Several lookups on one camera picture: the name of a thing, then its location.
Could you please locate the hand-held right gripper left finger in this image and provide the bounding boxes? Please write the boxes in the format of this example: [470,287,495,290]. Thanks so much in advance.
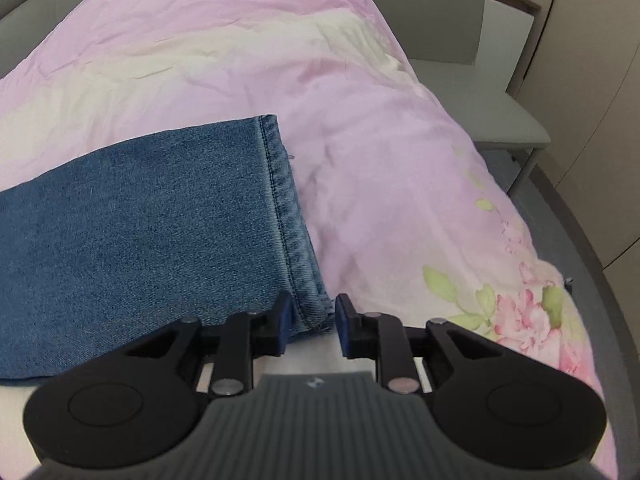
[125,290,293,400]

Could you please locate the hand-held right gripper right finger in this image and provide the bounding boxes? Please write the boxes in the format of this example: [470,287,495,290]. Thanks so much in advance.
[334,293,505,396]

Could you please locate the blue denim pants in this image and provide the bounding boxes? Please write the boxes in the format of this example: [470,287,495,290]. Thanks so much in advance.
[0,114,335,386]

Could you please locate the pink floral bed sheet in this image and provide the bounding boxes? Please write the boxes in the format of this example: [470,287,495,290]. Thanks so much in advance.
[0,0,596,480]

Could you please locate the grey chair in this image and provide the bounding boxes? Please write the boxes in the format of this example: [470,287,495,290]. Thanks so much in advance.
[362,0,552,196]

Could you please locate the white table with brown edge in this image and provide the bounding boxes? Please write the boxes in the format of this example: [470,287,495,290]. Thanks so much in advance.
[477,0,543,97]

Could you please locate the beige wardrobe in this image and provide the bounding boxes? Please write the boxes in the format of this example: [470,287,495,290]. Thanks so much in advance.
[487,0,640,273]

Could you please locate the pink floral bedsheet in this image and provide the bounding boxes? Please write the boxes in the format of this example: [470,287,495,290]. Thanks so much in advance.
[0,0,632,461]

